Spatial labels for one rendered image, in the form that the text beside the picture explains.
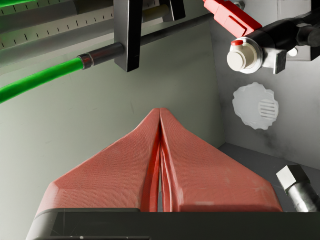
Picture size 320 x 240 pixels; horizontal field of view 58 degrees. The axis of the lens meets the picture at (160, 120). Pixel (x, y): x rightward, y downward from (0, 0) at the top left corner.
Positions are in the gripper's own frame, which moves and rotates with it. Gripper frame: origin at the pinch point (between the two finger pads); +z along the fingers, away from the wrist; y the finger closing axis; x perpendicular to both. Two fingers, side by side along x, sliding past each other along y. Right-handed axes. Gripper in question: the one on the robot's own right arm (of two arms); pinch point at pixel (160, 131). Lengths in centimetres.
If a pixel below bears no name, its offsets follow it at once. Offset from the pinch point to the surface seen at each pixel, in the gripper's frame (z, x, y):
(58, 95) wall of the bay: 26.0, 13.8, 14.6
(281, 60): 8.5, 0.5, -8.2
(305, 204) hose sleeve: 3.2, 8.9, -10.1
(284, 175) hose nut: 5.7, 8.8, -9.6
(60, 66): 20.0, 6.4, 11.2
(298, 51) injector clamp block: 21.3, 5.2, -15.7
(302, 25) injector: 13.5, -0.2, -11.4
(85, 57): 22.0, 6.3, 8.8
